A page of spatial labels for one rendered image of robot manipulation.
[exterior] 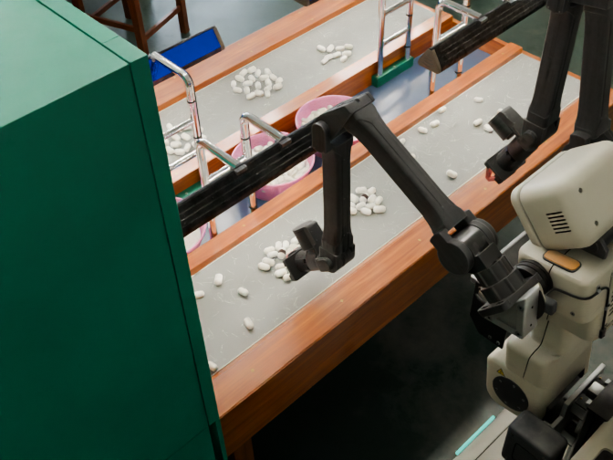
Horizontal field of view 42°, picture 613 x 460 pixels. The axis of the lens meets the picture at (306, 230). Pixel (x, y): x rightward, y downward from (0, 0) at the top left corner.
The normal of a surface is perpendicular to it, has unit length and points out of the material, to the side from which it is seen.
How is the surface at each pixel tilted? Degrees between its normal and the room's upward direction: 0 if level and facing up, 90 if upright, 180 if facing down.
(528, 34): 0
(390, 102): 0
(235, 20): 0
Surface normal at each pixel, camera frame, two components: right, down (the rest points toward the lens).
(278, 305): -0.03, -0.70
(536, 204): -0.73, 0.51
